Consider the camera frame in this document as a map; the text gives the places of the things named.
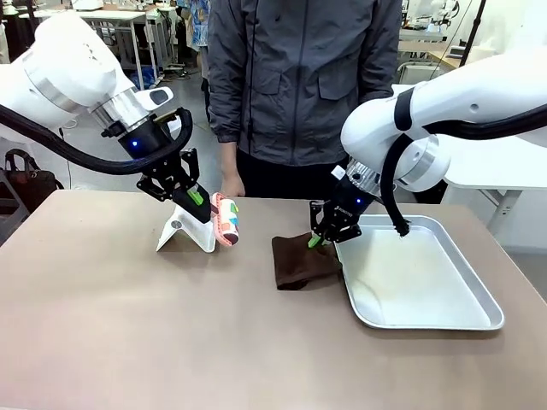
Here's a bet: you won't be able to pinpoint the brown cloth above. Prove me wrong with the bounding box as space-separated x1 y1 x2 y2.
271 231 344 293

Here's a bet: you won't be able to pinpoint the background person patterned shirt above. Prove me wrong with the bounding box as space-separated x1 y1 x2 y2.
176 0 212 80

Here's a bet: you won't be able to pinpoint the person's right hand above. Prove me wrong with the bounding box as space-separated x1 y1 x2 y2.
219 142 246 197

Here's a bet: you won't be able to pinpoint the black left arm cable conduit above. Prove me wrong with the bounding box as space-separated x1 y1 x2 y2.
0 103 192 177

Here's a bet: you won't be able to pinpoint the black frame beside table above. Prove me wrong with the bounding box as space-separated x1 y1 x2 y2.
0 168 32 248

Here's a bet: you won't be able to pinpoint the silver metal tray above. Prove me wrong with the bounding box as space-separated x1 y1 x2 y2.
332 214 506 331

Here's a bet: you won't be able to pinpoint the dark shoulder bag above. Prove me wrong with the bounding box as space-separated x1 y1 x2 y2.
3 148 66 214

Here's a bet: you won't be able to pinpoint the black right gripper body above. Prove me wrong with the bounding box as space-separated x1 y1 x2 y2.
326 176 375 228

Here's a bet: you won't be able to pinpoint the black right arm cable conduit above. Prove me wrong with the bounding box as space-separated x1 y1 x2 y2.
381 103 547 237

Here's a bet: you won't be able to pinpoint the pink lint roller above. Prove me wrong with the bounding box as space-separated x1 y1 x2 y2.
209 191 242 249

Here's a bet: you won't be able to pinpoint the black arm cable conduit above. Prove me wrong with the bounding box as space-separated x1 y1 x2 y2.
0 103 192 177
381 103 547 237

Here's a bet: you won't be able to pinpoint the person's black trousers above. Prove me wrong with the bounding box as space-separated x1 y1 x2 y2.
235 148 348 202

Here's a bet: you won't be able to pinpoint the white folded stand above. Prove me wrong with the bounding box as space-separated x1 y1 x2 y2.
155 203 217 254

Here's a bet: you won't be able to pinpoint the white background work table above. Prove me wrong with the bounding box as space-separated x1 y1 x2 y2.
42 8 149 83

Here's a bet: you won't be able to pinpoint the person's grey jacket torso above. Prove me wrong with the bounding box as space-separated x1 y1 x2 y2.
207 0 403 167

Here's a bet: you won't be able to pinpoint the wood top background table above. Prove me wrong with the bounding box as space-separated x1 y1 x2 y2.
397 37 465 87

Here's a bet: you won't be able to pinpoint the blue bin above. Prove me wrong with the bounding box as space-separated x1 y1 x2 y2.
139 65 158 90

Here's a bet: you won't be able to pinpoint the white side table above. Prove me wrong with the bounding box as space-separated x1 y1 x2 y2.
442 140 547 241

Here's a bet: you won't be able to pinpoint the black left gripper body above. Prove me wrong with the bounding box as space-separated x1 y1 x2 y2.
101 117 184 179

